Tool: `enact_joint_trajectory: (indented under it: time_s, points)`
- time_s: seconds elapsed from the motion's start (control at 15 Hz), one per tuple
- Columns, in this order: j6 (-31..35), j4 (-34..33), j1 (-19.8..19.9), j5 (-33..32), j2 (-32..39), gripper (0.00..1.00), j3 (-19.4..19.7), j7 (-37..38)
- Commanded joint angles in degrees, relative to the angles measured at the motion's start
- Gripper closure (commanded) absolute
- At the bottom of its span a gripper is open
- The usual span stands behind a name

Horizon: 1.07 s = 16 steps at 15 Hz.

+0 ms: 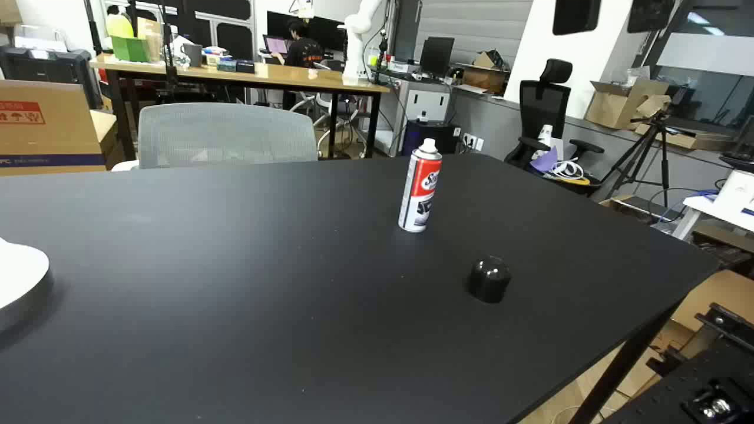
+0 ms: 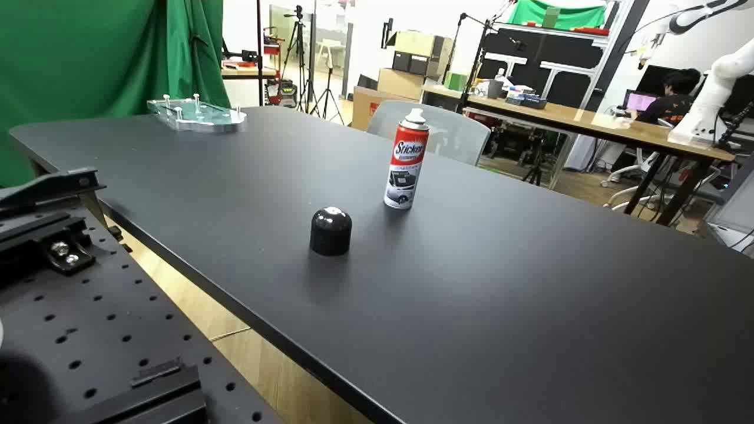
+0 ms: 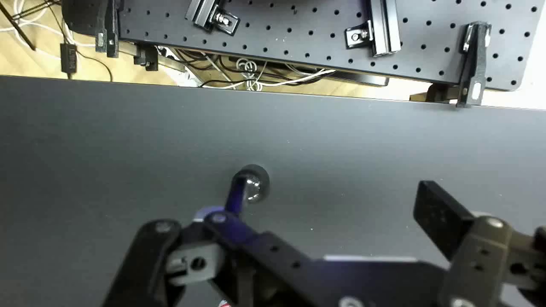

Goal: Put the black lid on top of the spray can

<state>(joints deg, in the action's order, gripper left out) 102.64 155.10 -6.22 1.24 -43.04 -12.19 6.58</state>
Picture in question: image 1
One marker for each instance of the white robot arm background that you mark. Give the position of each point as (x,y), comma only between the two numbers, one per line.
(357,37)

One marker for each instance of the red white spray can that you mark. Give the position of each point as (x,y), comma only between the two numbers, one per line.
(419,185)

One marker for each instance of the wooden desk with black legs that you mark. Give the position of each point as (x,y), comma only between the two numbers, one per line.
(120,79)

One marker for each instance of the black monitor on desk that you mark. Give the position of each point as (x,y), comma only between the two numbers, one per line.
(437,55)

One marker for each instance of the white plastic bottle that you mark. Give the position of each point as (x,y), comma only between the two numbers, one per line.
(544,137)

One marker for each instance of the black high-back office chair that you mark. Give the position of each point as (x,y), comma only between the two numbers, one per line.
(542,101)

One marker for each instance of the grey mesh office chair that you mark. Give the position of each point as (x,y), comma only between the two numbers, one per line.
(201,132)

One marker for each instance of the open cardboard box right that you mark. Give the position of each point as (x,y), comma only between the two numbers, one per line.
(614,106)

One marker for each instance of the green yellow box on desk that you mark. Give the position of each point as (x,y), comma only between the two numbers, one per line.
(135,40)

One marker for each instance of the brown cardboard box left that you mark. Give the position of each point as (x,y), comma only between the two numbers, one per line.
(47,128)

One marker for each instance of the black camera tripod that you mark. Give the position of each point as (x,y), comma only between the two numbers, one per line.
(632,161)

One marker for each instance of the black metal frame lower right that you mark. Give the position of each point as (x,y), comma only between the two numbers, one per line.
(715,384)

